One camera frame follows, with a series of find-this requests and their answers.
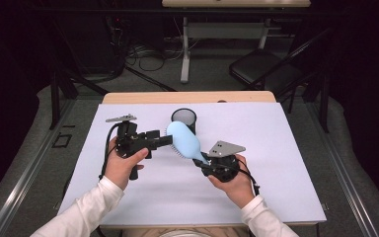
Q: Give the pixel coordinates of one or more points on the black mesh pen cup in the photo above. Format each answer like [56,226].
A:
[184,116]

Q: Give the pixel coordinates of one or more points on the white table cover board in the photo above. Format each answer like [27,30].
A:
[177,197]

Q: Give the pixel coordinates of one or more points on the white-legged wooden desk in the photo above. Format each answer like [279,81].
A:
[237,3]

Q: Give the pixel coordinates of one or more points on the black folding chair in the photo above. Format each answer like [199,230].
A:
[263,65]

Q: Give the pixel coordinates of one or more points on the aluminium floor rail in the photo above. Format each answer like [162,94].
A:
[22,184]
[341,171]

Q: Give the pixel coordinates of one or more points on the dark equipment tower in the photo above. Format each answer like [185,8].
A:
[118,46]

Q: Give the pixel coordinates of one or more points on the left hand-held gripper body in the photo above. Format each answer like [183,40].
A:
[128,141]

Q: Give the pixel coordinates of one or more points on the light blue hairbrush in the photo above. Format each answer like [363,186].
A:
[184,140]

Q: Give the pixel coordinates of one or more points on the person's white shirt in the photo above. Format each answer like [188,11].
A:
[184,234]

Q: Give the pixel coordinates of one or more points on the black metal stand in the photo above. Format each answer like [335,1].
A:
[55,102]
[324,105]

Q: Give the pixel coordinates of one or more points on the person's left hand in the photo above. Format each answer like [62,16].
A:
[120,169]

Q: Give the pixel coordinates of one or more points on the person's beige trousers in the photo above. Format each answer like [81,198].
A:
[138,233]

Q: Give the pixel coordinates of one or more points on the wooden table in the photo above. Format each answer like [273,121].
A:
[177,97]

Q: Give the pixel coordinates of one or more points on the person's right hand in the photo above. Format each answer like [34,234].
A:
[240,187]

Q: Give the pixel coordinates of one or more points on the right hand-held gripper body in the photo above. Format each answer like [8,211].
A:
[225,149]

